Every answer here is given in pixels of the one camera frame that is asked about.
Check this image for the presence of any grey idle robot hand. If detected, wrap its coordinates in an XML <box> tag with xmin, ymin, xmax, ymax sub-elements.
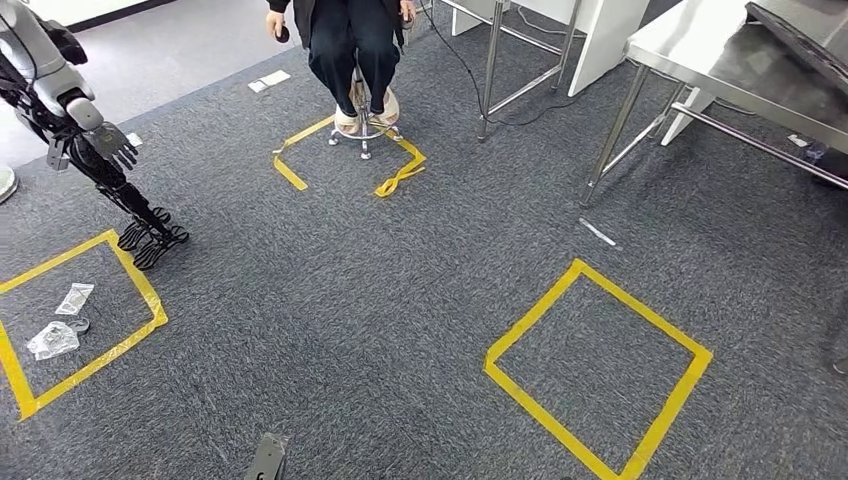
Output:
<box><xmin>81</xmin><ymin>121</ymin><xmax>141</xmax><ymax>173</ymax></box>

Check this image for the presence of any black plastic panel part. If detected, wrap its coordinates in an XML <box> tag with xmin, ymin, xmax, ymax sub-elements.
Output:
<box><xmin>745</xmin><ymin>1</ymin><xmax>848</xmax><ymax>95</ymax></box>

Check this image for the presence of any clear plastic bag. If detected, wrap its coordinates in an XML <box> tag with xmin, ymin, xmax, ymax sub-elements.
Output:
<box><xmin>26</xmin><ymin>317</ymin><xmax>91</xmax><ymax>363</ymax></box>
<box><xmin>54</xmin><ymin>282</ymin><xmax>96</xmax><ymax>317</ymax></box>

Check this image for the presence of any person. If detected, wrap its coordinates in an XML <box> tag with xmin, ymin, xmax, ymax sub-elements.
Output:
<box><xmin>265</xmin><ymin>0</ymin><xmax>419</xmax><ymax>138</ymax></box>

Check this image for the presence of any torn yellow floor tape square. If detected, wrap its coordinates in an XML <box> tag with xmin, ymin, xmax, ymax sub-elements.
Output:
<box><xmin>272</xmin><ymin>113</ymin><xmax>428</xmax><ymax>199</ymax></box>

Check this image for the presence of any white paper strip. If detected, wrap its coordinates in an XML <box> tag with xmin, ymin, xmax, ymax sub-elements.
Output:
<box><xmin>578</xmin><ymin>217</ymin><xmax>618</xmax><ymax>248</ymax></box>

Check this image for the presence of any white cabinet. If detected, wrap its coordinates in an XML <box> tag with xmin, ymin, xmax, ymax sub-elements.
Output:
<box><xmin>450</xmin><ymin>0</ymin><xmax>652</xmax><ymax>98</ymax></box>

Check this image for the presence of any large stainless steel table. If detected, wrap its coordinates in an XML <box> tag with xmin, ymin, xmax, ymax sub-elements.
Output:
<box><xmin>580</xmin><ymin>0</ymin><xmax>848</xmax><ymax>208</ymax></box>

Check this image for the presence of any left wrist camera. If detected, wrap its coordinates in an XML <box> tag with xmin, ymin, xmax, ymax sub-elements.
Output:
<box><xmin>243</xmin><ymin>433</ymin><xmax>290</xmax><ymax>480</ymax></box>

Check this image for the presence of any black floor cable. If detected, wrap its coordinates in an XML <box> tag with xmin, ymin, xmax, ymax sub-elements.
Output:
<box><xmin>415</xmin><ymin>0</ymin><xmax>579</xmax><ymax>128</ymax></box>

